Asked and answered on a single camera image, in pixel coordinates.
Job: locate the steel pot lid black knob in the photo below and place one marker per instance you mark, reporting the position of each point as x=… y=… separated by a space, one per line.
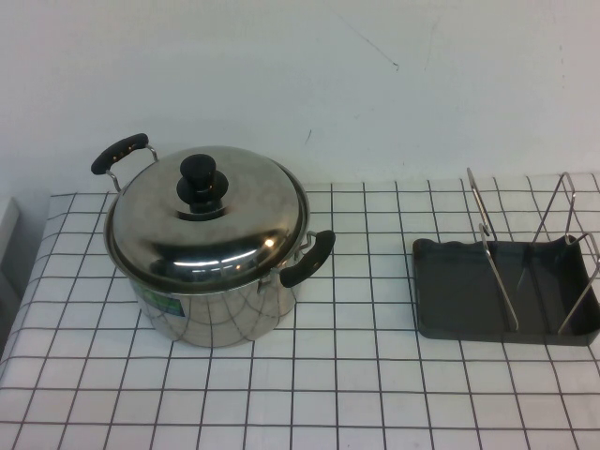
x=262 y=187

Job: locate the stainless steel cooking pot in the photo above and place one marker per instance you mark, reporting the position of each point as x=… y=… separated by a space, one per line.
x=225 y=319

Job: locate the black plastic rack tray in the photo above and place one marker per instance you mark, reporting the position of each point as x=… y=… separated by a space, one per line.
x=459 y=290

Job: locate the white black-grid tablecloth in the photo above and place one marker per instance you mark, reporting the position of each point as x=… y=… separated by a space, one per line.
x=328 y=375

